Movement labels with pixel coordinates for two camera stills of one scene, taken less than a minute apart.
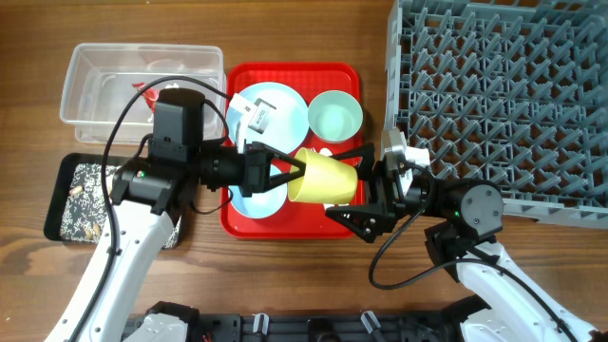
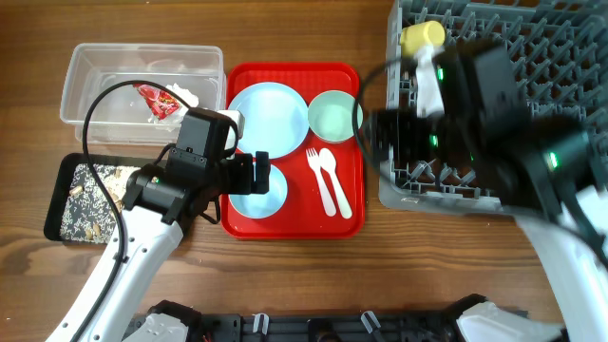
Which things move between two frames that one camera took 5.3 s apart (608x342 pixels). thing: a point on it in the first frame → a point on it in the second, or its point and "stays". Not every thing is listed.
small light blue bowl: [261, 204] stays
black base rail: [313, 327] stays
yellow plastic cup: [326, 180] → [422, 34]
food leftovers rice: [85, 212] stays
